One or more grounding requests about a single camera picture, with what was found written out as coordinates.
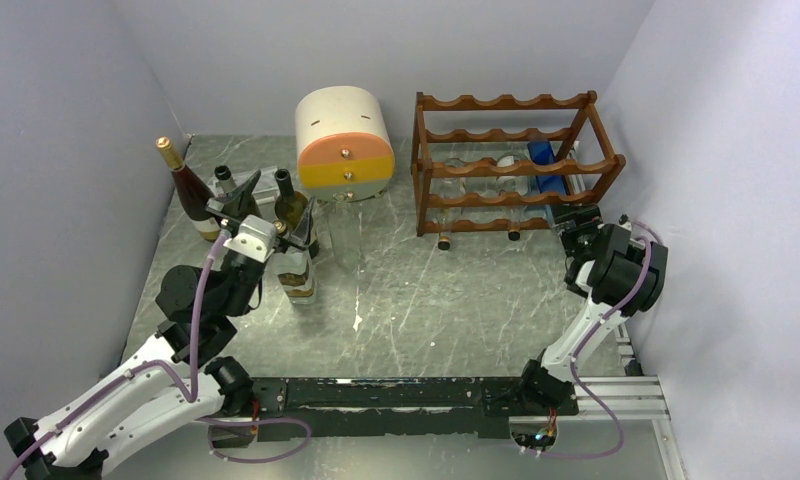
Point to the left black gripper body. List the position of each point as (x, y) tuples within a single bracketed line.
[(241, 271)]

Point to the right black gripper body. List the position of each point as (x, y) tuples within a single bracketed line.
[(576, 242)]

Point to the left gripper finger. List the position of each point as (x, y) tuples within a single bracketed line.
[(300, 228), (237, 205)]

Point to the dark wine bottle white label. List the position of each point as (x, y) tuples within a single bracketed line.
[(288, 193)]

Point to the dark green labelled wine bottle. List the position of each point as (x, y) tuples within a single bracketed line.
[(225, 178)]

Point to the dark gold-capped wine bottle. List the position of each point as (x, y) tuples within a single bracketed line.
[(192, 192)]

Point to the clear glass bottle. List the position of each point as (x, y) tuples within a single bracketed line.
[(345, 229)]

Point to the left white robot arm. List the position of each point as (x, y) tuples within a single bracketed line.
[(178, 375)]

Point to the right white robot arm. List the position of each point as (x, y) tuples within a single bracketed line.
[(619, 269)]

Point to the brown wooden wine rack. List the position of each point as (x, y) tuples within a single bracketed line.
[(425, 170)]

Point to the clear plastic ruler package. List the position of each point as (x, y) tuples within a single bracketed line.
[(266, 190)]

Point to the white round drawer cabinet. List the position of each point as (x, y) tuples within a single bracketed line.
[(344, 153)]

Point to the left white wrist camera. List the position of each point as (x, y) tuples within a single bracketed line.
[(254, 238)]

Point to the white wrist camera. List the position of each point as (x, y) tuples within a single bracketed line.
[(626, 223), (254, 238)]

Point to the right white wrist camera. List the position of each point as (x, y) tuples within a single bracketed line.
[(626, 223)]

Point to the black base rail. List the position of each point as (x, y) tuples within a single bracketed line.
[(403, 406)]

